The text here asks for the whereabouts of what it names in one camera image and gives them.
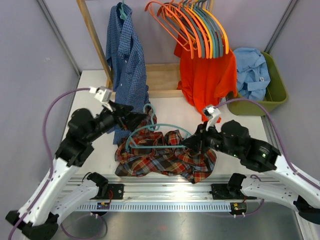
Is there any green plastic basket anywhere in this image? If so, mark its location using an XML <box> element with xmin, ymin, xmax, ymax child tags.
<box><xmin>226</xmin><ymin>51</ymin><xmax>288</xmax><ymax>116</ymax></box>

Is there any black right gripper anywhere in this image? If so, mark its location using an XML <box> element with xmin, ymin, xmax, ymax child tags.
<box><xmin>182</xmin><ymin>120</ymin><xmax>242</xmax><ymax>158</ymax></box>

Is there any aluminium rail base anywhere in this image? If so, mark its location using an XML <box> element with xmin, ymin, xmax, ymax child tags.
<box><xmin>59</xmin><ymin>174</ymin><xmax>288</xmax><ymax>213</ymax></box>

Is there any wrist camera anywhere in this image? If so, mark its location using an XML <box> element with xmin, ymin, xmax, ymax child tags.
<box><xmin>94</xmin><ymin>86</ymin><xmax>113</xmax><ymax>103</ymax></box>
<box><xmin>202</xmin><ymin>104</ymin><xmax>221</xmax><ymax>131</ymax></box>

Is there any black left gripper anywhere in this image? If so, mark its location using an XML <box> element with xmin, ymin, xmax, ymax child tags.
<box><xmin>86</xmin><ymin>99</ymin><xmax>148</xmax><ymax>143</ymax></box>

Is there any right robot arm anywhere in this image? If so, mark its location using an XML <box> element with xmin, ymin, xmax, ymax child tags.
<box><xmin>180</xmin><ymin>114</ymin><xmax>320</xmax><ymax>224</ymax></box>

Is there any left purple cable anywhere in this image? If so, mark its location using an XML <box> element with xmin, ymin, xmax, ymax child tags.
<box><xmin>7</xmin><ymin>87</ymin><xmax>97</xmax><ymax>240</ymax></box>

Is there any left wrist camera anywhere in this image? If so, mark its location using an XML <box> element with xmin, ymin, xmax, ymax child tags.
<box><xmin>94</xmin><ymin>86</ymin><xmax>113</xmax><ymax>103</ymax></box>

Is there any orange t-shirt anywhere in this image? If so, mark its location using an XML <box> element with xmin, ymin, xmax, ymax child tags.
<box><xmin>174</xmin><ymin>44</ymin><xmax>238</xmax><ymax>122</ymax></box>

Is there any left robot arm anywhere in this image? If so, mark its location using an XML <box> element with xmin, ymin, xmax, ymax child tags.
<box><xmin>5</xmin><ymin>101</ymin><xmax>146</xmax><ymax>240</ymax></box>

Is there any red brown plaid shirt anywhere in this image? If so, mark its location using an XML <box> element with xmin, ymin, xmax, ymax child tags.
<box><xmin>114</xmin><ymin>110</ymin><xmax>217</xmax><ymax>184</ymax></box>

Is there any hanging hanger bunch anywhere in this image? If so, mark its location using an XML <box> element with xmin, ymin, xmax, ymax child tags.
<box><xmin>144</xmin><ymin>0</ymin><xmax>230</xmax><ymax>59</ymax></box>

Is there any light blue shirt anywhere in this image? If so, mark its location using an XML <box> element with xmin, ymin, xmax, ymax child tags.
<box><xmin>233</xmin><ymin>47</ymin><xmax>271</xmax><ymax>101</ymax></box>

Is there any teal hanger blue shirt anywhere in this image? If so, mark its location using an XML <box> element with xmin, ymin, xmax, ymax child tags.
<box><xmin>117</xmin><ymin>0</ymin><xmax>128</xmax><ymax>21</ymax></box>

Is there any teal hanger plaid shirt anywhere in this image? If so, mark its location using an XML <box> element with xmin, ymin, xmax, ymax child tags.
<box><xmin>124</xmin><ymin>102</ymin><xmax>193</xmax><ymax>152</ymax></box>

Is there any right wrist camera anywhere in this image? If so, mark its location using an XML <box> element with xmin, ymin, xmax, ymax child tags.
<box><xmin>202</xmin><ymin>104</ymin><xmax>221</xmax><ymax>131</ymax></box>

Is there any blue checked shirt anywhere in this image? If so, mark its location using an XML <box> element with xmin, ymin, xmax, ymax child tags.
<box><xmin>105</xmin><ymin>2</ymin><xmax>151</xmax><ymax>145</ymax></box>

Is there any wooden clothes rack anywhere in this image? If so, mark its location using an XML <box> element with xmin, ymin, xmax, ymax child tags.
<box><xmin>76</xmin><ymin>0</ymin><xmax>184</xmax><ymax>98</ymax></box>

